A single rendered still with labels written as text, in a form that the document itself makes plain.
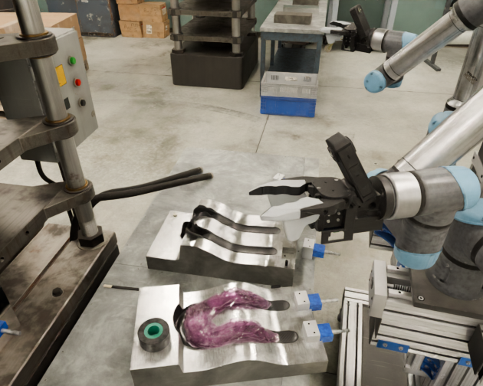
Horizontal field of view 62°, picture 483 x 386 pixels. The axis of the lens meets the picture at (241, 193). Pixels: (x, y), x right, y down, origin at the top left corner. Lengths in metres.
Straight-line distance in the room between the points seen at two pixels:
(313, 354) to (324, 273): 1.44
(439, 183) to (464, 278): 0.46
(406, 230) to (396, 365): 1.30
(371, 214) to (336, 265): 1.96
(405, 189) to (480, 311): 0.54
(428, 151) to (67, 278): 1.20
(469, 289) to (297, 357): 0.46
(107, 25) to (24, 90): 6.58
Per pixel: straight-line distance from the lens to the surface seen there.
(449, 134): 0.84
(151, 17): 7.80
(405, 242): 0.76
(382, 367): 1.97
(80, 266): 1.55
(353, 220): 0.63
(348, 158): 0.60
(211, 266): 1.35
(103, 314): 1.35
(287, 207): 0.57
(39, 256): 1.65
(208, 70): 5.23
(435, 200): 0.69
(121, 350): 1.26
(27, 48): 1.26
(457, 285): 1.12
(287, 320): 1.21
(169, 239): 1.46
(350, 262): 2.67
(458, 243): 1.06
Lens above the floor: 1.81
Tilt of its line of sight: 35 degrees down
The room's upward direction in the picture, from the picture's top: straight up
